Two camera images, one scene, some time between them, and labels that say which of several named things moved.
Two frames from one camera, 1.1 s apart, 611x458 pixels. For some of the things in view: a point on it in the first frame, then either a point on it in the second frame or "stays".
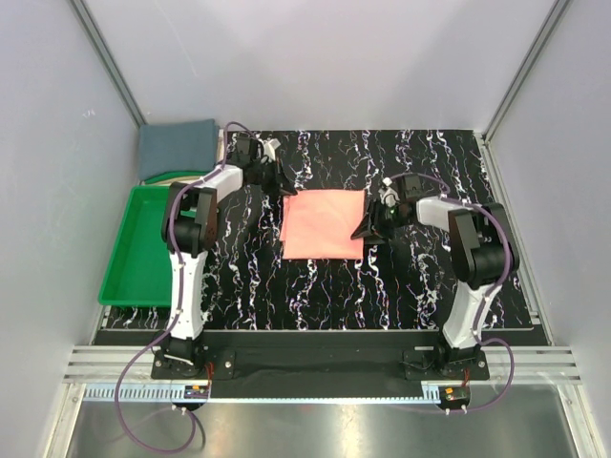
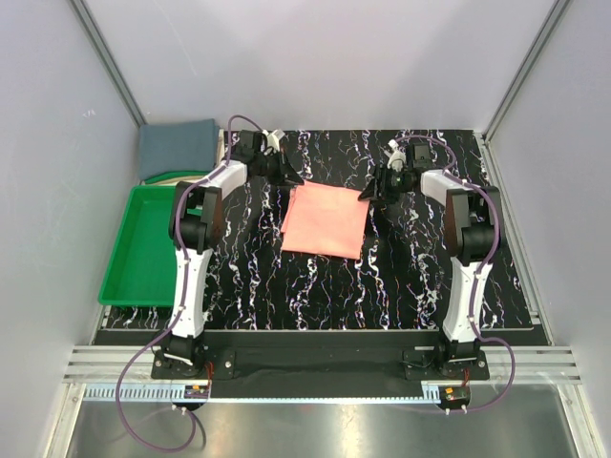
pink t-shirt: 318,224 stays
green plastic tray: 137,271 stays
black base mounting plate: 323,364 stays
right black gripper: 366,229 → 373,191
